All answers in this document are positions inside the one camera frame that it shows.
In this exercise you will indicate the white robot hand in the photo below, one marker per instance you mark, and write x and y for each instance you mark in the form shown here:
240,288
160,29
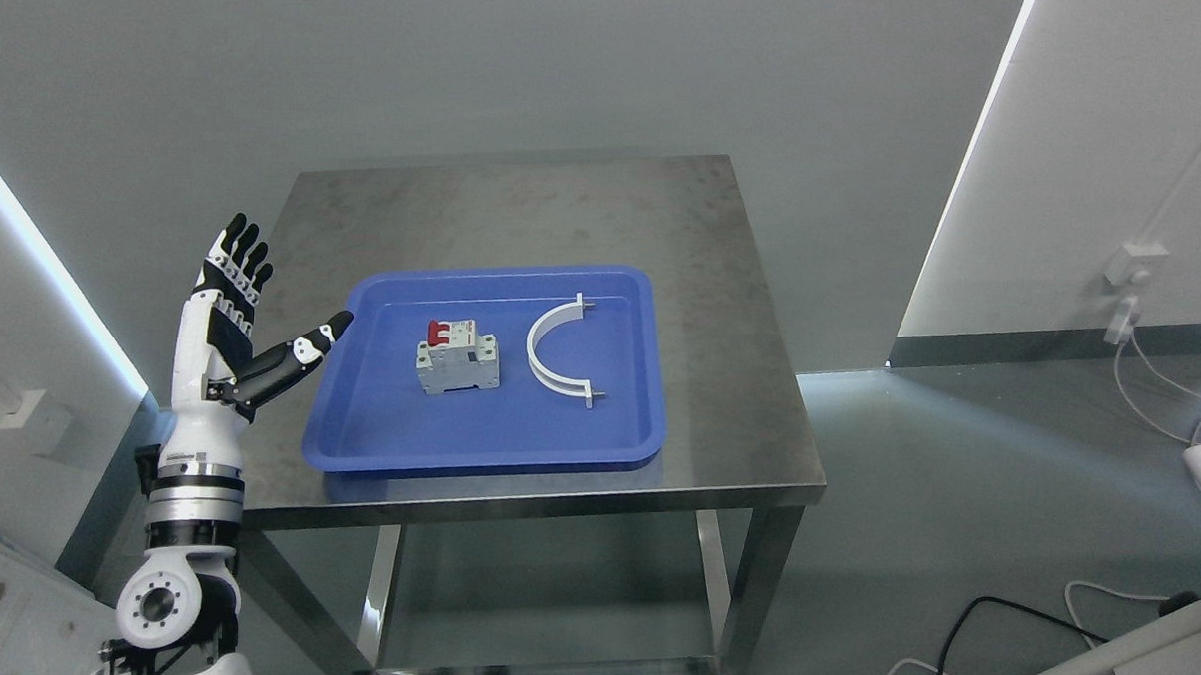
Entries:
212,349

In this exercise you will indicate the white wall socket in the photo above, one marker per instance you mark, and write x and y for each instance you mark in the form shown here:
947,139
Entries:
1134,265

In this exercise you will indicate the grey red circuit breaker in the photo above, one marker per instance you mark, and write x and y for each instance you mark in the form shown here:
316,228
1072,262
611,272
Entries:
455,356

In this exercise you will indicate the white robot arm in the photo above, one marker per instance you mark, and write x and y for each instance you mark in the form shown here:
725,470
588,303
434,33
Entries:
184,595

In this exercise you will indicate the blue plastic tray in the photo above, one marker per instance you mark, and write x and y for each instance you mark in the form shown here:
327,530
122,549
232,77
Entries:
580,386

